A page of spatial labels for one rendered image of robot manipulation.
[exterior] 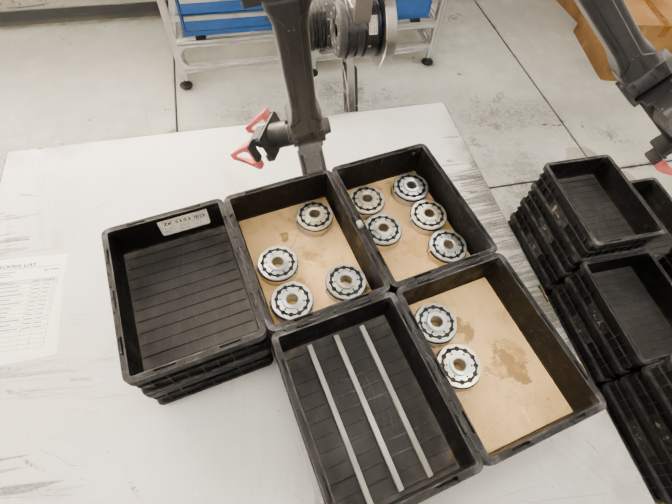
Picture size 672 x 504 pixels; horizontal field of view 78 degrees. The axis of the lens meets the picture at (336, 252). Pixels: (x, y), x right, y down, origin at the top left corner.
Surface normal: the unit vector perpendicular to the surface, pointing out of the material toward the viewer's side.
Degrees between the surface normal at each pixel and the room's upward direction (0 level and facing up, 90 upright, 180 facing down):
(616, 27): 87
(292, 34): 106
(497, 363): 0
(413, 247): 0
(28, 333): 0
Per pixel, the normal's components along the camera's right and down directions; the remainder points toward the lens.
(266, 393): 0.05, -0.52
